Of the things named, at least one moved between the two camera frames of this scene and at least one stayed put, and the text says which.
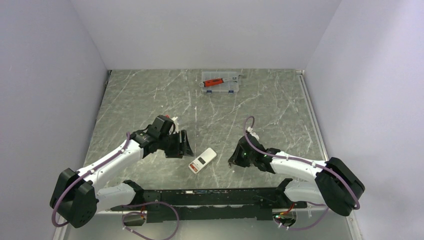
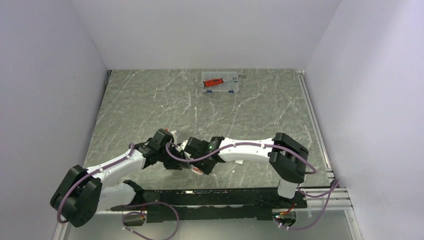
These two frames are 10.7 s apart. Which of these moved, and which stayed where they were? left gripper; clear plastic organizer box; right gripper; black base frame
Moved: right gripper; left gripper
Stayed: clear plastic organizer box; black base frame
